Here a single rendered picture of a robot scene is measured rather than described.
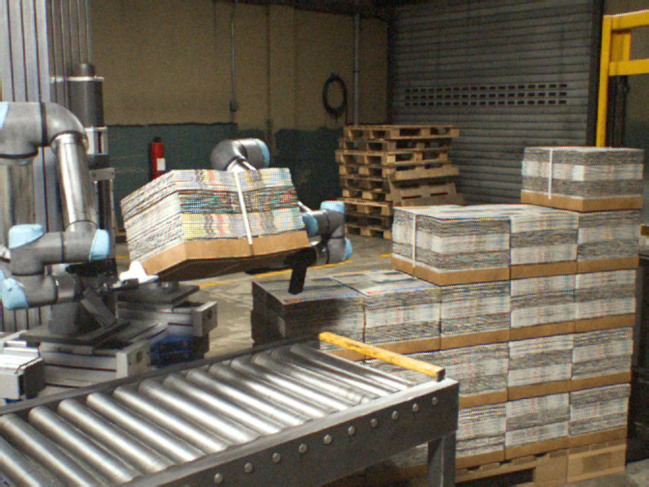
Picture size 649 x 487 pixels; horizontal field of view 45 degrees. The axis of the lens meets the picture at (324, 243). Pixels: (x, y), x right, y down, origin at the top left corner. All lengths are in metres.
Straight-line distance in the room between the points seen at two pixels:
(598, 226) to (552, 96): 7.11
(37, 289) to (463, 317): 1.51
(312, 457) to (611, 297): 1.86
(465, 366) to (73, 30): 1.72
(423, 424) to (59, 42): 1.53
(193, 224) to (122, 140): 7.59
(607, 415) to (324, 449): 1.90
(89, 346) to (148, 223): 0.40
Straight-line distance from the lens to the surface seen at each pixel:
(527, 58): 10.40
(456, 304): 2.80
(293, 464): 1.58
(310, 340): 2.20
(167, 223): 1.96
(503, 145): 10.58
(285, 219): 2.07
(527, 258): 2.93
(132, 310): 2.77
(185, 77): 9.92
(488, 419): 3.00
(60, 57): 2.53
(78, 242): 1.91
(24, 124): 2.12
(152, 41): 9.73
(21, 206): 2.20
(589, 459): 3.37
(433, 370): 1.91
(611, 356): 3.27
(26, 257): 1.90
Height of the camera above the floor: 1.41
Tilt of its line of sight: 9 degrees down
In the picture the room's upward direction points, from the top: straight up
